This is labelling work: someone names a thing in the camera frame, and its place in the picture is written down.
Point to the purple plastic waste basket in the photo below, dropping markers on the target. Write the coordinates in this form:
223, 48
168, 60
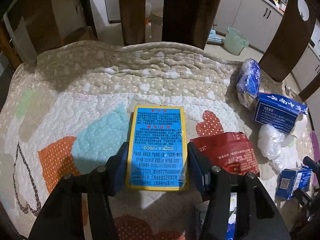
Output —
315, 146

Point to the green lined trash bin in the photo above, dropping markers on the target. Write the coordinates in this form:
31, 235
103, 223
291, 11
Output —
234, 42

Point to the yellow blue box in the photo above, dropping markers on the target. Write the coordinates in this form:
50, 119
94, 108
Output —
157, 155

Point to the red snack bag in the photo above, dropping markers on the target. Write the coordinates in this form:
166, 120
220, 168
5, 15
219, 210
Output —
231, 151

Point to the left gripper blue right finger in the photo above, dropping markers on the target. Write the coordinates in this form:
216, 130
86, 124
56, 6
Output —
200, 167

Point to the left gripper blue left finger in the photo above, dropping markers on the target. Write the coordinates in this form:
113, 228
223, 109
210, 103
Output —
121, 163

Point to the clear plastic bag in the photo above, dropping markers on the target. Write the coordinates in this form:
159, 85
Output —
279, 148

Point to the blue Chinese text box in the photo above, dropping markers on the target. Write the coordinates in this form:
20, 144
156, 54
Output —
278, 111

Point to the quilted heart pattern cushion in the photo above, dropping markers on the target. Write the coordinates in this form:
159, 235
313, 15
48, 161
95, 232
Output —
69, 111

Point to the grey kitchen cabinets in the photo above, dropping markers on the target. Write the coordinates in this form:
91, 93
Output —
270, 25

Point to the floral tissue packet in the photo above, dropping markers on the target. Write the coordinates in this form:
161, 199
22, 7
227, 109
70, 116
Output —
232, 217

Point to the blue white tissue pack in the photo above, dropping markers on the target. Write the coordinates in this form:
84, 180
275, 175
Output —
248, 83

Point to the small blue QR box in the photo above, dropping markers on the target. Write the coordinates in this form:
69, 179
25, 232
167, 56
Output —
292, 179

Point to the blue flat mop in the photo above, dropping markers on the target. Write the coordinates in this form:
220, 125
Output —
214, 39

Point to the dark wooden chair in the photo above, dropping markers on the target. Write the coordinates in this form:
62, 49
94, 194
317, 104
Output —
184, 21

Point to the white plastic bucket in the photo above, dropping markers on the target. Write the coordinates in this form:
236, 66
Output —
148, 8

